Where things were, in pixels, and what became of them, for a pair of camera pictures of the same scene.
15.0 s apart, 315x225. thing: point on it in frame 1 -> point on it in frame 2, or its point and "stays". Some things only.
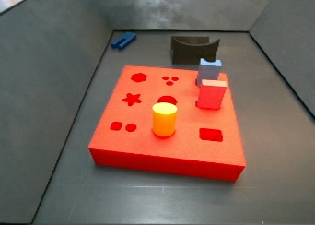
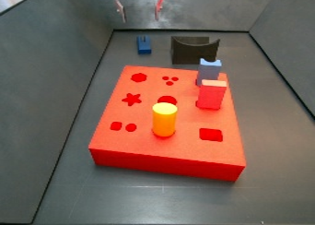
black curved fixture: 188,49 stays
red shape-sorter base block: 202,149 stays
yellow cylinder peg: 164,119 stays
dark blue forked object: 122,40 -> 144,44
